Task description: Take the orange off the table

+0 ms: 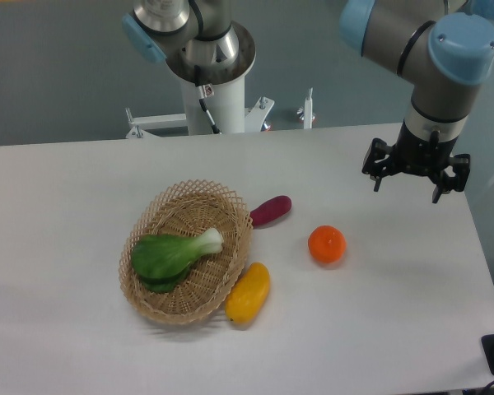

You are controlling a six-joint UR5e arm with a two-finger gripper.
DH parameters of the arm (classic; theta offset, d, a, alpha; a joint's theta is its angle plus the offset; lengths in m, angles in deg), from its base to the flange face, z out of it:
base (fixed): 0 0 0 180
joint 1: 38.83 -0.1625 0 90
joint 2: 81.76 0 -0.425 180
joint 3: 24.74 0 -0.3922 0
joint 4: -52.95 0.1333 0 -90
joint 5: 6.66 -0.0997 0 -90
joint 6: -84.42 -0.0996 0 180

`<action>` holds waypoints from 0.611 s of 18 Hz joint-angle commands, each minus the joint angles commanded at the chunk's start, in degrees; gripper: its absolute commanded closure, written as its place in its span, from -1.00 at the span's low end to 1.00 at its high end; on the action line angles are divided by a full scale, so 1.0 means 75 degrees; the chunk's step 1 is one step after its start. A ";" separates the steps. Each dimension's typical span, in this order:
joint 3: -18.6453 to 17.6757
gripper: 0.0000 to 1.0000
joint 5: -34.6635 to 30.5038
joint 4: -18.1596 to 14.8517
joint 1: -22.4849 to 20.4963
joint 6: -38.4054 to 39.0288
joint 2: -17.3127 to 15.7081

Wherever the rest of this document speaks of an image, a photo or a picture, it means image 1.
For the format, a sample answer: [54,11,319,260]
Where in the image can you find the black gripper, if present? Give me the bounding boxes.
[361,122,471,203]

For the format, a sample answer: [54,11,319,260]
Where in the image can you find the orange fruit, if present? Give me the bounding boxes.
[307,225,347,264]

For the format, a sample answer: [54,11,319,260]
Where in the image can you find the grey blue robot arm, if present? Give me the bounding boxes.
[122,1,494,201]

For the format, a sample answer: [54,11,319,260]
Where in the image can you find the purple sweet potato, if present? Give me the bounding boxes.
[250,195,292,228]

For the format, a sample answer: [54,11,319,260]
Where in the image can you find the yellow mango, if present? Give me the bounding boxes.
[225,263,271,324]

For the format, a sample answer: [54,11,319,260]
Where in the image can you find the woven wicker basket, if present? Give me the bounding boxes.
[119,179,253,325]

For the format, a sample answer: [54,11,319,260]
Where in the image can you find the green bok choy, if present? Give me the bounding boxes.
[131,228,224,293]

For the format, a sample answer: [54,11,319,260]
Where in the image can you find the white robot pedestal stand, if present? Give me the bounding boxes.
[126,22,275,139]

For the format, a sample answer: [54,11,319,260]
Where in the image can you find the black cable on pedestal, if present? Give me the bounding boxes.
[193,64,222,135]

